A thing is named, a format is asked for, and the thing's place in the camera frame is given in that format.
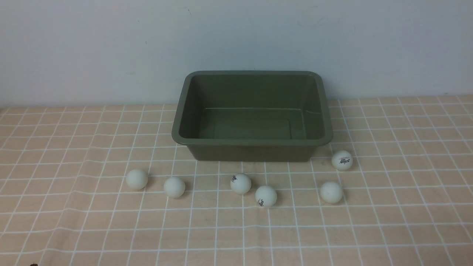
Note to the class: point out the checkered peach tablecloth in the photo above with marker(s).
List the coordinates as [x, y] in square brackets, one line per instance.
[407, 197]

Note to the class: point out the white ping-pong ball logo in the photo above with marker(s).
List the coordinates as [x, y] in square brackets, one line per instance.
[240, 183]
[342, 160]
[266, 196]

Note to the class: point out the white ping-pong ball front logo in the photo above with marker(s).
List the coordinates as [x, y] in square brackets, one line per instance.
[266, 196]

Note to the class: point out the white ping-pong ball plain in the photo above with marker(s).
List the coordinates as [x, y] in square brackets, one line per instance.
[331, 192]

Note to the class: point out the white ping-pong ball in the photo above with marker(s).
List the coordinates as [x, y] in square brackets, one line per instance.
[174, 187]
[137, 179]

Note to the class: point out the olive green plastic bin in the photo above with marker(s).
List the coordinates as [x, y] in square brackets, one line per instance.
[253, 116]

